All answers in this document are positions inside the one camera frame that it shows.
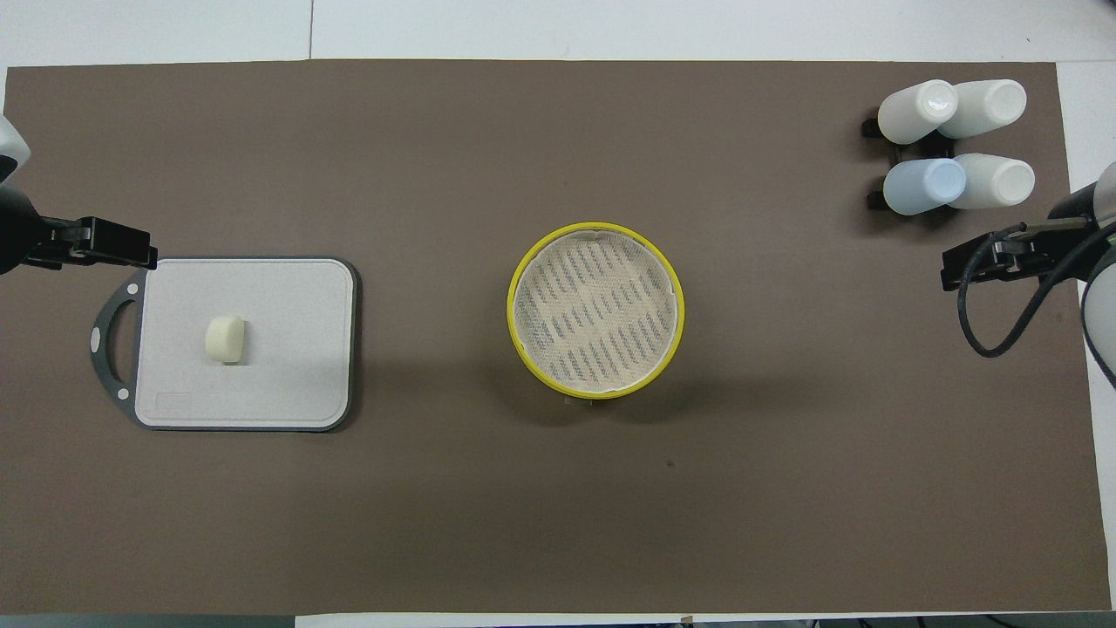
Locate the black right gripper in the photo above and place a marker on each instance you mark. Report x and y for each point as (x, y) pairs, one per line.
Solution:
(1081, 222)

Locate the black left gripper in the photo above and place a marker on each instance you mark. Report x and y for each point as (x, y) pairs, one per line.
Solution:
(17, 231)

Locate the white steamed bun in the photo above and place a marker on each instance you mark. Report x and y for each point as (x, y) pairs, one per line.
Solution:
(227, 340)

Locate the beige mesh steamer liner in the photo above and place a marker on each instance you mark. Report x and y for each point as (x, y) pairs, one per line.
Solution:
(593, 305)

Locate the yellow steamer tier with liner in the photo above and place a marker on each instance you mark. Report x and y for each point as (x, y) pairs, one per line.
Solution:
(523, 349)

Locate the white plastic cup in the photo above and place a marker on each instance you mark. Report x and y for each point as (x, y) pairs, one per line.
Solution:
(998, 180)
(990, 106)
(911, 113)

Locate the light blue plastic cup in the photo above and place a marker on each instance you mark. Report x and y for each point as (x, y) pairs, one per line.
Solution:
(920, 187)

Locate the brown table mat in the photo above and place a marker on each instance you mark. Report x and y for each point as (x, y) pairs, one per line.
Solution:
(523, 506)

